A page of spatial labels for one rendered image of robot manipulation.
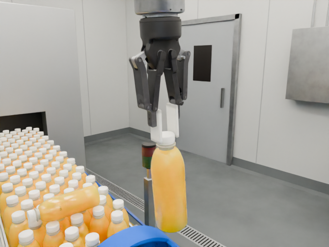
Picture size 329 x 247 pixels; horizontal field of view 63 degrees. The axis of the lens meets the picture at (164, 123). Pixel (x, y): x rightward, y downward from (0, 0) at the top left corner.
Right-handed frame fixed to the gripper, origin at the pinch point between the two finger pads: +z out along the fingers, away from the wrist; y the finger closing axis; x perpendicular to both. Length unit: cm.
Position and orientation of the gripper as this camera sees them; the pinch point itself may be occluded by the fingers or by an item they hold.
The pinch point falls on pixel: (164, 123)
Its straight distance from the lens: 54.7
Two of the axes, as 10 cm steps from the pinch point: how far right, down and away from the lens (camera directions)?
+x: -6.5, -2.3, 7.2
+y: 7.6, -2.5, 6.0
